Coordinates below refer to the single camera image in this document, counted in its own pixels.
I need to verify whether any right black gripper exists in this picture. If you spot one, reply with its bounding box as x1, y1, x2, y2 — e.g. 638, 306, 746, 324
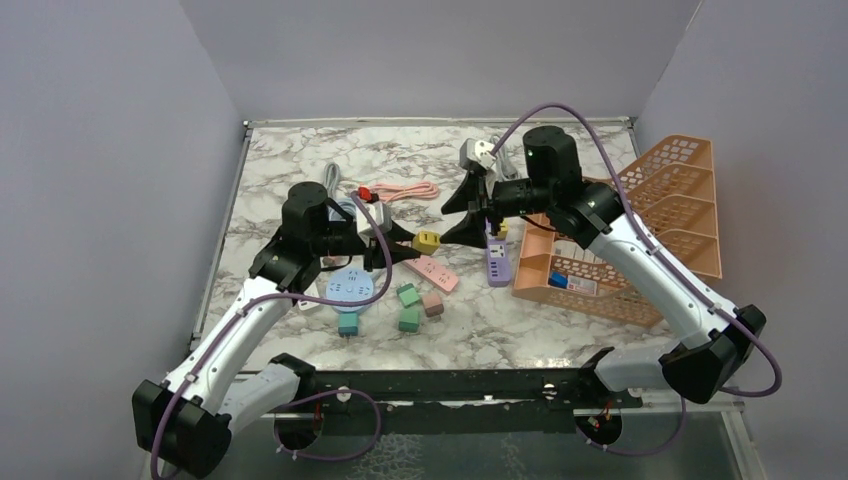
439, 171, 554, 248

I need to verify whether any yellow plug adapter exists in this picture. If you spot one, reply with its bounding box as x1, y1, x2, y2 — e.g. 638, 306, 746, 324
411, 230, 441, 256
496, 221, 509, 240

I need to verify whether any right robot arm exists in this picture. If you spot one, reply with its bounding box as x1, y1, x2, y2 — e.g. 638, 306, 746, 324
441, 126, 766, 407

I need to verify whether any green plug adapter upper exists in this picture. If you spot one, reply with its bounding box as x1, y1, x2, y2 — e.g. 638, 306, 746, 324
396, 283, 421, 308

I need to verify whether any green plug adapter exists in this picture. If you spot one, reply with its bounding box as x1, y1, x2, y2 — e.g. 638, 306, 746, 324
396, 283, 421, 308
398, 307, 421, 333

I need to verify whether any pink plug adapter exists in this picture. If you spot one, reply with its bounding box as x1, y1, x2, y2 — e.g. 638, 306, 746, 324
421, 292, 445, 318

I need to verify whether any green plug adapter lower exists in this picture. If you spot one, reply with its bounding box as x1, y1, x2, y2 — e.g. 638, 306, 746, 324
398, 307, 421, 333

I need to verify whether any teal plug adapter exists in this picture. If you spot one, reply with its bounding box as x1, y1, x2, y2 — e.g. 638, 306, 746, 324
337, 312, 359, 337

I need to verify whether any pink power strip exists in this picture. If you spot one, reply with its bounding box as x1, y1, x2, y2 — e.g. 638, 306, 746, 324
402, 255, 459, 294

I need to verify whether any purple power strip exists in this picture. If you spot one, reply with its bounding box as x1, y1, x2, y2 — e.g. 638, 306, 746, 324
485, 221, 513, 288

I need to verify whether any round blue power strip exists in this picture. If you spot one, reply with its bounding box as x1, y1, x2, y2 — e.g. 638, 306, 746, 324
324, 268, 375, 303

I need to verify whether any blue small box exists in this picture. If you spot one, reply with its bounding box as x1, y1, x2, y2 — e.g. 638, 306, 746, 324
548, 271, 568, 289

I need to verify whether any white power strip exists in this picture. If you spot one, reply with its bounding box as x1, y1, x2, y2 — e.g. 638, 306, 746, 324
297, 300, 321, 312

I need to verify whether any orange plastic file rack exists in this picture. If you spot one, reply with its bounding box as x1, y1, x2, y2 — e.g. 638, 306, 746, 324
511, 135, 723, 329

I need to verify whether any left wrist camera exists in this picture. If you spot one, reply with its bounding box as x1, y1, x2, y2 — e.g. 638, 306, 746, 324
356, 201, 392, 240

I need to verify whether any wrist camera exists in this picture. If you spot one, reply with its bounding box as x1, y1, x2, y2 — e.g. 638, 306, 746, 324
356, 201, 392, 240
459, 138, 496, 172

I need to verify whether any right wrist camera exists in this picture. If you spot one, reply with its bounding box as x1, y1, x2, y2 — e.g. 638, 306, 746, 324
459, 138, 496, 172

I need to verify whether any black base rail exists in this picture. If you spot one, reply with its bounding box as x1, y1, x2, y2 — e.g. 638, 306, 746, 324
270, 353, 643, 447

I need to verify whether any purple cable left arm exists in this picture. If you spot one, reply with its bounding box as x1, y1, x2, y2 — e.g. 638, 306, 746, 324
148, 190, 395, 480

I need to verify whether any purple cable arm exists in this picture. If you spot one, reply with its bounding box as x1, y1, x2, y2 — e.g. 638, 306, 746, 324
148, 190, 395, 480
490, 102, 784, 458

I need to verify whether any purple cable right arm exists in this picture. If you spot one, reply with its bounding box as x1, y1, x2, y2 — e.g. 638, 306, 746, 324
490, 102, 784, 458

